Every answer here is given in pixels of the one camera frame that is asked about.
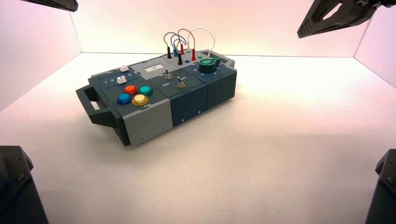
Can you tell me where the white jumper wire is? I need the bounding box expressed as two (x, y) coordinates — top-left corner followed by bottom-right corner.
(187, 27), (216, 57)

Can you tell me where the green rotary knob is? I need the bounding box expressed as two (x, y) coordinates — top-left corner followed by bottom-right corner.
(198, 56), (221, 74)

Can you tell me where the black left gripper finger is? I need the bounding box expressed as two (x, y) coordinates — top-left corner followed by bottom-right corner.
(21, 0), (79, 12)

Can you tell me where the teal round push button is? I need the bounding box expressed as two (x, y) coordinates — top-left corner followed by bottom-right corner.
(138, 85), (154, 97)

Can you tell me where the red jumper wire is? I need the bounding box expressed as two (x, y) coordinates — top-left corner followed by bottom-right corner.
(177, 28), (197, 61)

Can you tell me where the teal and grey control box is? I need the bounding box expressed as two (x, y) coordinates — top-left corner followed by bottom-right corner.
(76, 49), (238, 147)

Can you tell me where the blue round push button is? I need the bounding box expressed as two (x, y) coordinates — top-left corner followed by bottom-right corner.
(116, 93), (133, 105)

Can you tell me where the yellow round push button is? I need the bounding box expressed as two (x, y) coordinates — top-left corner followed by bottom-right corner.
(132, 94), (149, 107)

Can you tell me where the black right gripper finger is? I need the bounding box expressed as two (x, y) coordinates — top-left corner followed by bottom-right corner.
(297, 0), (379, 39)
(341, 0), (396, 9)

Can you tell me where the blue jumper wire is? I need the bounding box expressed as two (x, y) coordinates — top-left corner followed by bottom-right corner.
(163, 32), (187, 59)
(172, 35), (187, 65)

